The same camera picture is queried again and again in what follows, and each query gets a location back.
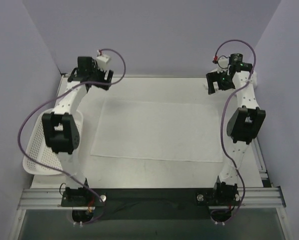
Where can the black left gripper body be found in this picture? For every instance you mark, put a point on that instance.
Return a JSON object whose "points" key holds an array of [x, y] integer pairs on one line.
{"points": [[105, 81]]}

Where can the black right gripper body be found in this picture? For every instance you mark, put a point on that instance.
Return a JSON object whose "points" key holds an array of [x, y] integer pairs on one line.
{"points": [[215, 83]]}

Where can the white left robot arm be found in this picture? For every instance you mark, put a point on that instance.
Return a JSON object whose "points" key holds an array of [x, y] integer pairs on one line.
{"points": [[60, 130]]}

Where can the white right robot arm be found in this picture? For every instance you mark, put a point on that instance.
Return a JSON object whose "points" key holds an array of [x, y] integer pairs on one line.
{"points": [[232, 73]]}

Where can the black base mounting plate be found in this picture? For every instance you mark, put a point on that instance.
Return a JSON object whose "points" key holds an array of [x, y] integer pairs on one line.
{"points": [[150, 204]]}

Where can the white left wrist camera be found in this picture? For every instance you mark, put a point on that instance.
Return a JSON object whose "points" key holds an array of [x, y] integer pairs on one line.
{"points": [[103, 60]]}

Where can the aluminium front rail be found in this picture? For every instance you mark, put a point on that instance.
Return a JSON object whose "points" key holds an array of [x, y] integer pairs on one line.
{"points": [[50, 198]]}

